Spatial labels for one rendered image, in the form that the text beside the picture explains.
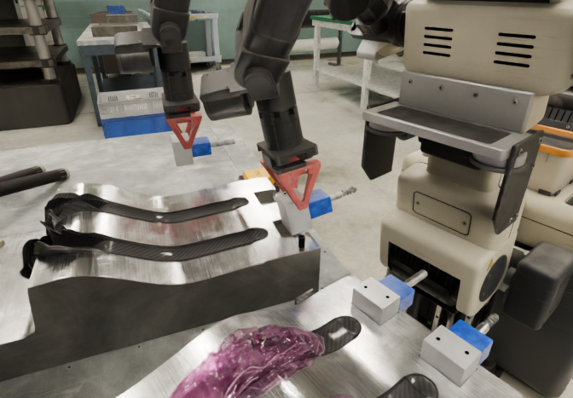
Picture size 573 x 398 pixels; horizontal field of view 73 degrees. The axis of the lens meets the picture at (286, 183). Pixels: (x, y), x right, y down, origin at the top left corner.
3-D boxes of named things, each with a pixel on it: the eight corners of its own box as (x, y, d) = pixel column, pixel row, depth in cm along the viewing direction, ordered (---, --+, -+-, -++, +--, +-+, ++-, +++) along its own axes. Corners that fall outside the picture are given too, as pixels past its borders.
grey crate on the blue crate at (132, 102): (168, 101, 385) (165, 86, 379) (172, 112, 351) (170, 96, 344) (101, 107, 366) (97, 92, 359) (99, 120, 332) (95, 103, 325)
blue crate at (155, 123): (170, 122, 395) (167, 100, 385) (175, 135, 361) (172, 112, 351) (106, 129, 376) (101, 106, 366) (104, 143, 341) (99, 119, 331)
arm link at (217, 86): (267, 73, 45) (266, 18, 48) (176, 90, 47) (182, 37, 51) (291, 126, 55) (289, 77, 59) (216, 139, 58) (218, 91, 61)
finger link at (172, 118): (171, 155, 76) (164, 108, 72) (169, 142, 82) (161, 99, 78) (206, 150, 78) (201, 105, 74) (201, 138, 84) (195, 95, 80)
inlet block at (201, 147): (233, 148, 88) (230, 125, 86) (238, 157, 84) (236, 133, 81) (174, 158, 84) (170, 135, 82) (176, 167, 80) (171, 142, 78)
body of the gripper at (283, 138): (278, 170, 53) (266, 118, 51) (257, 153, 63) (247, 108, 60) (321, 157, 55) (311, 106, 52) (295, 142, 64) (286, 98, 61)
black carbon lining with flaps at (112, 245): (245, 204, 74) (243, 158, 69) (274, 252, 60) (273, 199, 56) (37, 243, 63) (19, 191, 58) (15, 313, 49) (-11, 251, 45)
